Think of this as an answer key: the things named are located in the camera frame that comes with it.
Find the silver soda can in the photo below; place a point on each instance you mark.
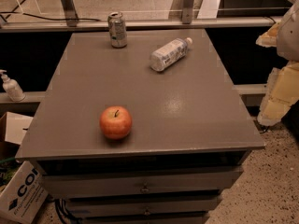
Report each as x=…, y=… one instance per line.
x=117, y=30

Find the red apple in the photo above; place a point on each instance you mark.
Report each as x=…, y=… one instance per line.
x=115, y=122

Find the open brown cardboard box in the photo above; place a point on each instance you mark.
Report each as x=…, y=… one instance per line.
x=13, y=128

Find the white printed cardboard box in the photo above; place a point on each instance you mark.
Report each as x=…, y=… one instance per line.
x=23, y=196

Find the blue label plastic bottle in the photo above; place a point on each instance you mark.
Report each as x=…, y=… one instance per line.
x=170, y=53

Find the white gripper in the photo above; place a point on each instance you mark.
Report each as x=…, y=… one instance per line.
x=289, y=36

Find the white pump dispenser bottle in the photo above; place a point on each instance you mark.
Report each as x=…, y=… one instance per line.
x=12, y=87

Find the grey drawer cabinet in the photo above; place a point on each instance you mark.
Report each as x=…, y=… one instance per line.
x=190, y=132

